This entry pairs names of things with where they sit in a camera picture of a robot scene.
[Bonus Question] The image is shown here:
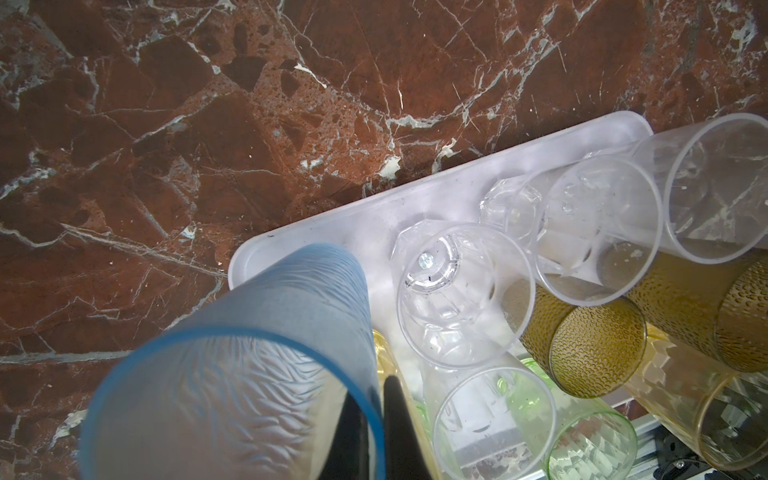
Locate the clear cup back row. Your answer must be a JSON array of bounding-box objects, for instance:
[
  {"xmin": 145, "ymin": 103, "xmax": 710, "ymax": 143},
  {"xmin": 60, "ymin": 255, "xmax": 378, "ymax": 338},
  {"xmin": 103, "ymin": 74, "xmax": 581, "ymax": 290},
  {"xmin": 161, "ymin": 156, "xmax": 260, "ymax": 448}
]
[{"xmin": 420, "ymin": 354, "xmax": 557, "ymax": 479}]

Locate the green cup back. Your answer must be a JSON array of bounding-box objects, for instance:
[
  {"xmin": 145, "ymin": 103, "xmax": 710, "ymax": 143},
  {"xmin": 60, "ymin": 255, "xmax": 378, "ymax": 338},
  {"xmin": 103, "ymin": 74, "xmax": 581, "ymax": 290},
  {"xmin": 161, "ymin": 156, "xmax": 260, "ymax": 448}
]
[{"xmin": 522, "ymin": 357, "xmax": 638, "ymax": 480}]

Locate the light green plastic cup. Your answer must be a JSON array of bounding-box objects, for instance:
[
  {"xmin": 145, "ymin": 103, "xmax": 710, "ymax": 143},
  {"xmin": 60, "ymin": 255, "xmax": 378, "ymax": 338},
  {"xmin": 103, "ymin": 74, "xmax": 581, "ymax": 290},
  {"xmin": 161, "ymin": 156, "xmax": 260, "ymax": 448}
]
[{"xmin": 414, "ymin": 401, "xmax": 432, "ymax": 437}]

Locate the clear faceted cup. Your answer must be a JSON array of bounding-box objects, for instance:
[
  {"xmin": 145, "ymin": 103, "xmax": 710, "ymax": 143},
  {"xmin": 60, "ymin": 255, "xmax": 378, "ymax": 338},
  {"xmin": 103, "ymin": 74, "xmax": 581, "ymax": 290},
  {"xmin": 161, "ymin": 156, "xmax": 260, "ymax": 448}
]
[{"xmin": 598, "ymin": 113, "xmax": 767, "ymax": 264}]

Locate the grey-blue plastic cup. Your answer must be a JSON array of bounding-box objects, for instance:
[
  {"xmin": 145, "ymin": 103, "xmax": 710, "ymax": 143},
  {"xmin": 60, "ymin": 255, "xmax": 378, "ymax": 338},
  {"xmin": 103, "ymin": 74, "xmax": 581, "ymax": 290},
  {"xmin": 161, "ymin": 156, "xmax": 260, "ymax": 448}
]
[{"xmin": 79, "ymin": 243, "xmax": 386, "ymax": 479}]

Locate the yellow plastic cup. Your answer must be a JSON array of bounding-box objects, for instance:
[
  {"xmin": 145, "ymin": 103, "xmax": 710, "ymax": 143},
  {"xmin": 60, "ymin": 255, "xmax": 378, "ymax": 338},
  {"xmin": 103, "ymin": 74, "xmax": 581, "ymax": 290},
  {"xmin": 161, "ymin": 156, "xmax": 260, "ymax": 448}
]
[{"xmin": 373, "ymin": 330, "xmax": 440, "ymax": 479}]

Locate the amber faceted cup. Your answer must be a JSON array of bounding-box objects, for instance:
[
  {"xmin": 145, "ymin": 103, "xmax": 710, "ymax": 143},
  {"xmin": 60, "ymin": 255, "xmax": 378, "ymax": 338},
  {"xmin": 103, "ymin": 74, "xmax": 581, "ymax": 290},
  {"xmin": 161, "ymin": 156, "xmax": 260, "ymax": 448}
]
[{"xmin": 624, "ymin": 324, "xmax": 767, "ymax": 471}]

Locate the brown olive textured cup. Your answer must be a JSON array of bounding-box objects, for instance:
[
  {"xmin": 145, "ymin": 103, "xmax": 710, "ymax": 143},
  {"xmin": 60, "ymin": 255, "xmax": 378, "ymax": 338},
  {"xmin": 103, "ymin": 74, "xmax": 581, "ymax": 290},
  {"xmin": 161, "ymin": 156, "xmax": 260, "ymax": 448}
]
[{"xmin": 625, "ymin": 249, "xmax": 767, "ymax": 373}]

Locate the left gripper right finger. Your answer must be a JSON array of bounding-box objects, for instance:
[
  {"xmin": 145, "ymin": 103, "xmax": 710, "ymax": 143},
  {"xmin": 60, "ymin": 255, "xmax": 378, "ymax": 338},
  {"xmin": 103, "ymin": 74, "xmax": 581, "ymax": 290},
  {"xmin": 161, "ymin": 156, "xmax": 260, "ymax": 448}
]
[{"xmin": 383, "ymin": 375, "xmax": 432, "ymax": 480}]

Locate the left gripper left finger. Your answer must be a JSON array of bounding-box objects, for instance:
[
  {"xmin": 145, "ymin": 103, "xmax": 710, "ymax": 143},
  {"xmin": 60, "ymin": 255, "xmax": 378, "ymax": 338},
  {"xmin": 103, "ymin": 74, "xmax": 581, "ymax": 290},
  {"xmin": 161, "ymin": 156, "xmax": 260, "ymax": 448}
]
[{"xmin": 318, "ymin": 394, "xmax": 370, "ymax": 480}]

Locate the lilac plastic tray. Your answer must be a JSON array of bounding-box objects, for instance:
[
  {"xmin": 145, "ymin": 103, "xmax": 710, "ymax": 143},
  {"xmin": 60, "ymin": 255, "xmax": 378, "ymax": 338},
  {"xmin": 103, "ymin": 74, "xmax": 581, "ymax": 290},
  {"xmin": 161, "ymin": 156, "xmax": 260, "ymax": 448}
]
[{"xmin": 228, "ymin": 111, "xmax": 652, "ymax": 404}]

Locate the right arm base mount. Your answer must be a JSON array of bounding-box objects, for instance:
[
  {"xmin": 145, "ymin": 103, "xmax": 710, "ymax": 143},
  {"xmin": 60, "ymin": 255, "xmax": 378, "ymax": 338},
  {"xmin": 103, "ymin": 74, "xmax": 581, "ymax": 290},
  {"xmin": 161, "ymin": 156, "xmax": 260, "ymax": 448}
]
[{"xmin": 653, "ymin": 427, "xmax": 711, "ymax": 480}]

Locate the olive green textured cup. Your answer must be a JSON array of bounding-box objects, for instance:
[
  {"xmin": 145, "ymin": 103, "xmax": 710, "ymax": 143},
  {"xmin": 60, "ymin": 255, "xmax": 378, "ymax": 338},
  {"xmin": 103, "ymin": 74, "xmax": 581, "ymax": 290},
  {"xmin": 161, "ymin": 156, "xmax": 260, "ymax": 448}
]
[{"xmin": 500, "ymin": 279, "xmax": 647, "ymax": 398}]

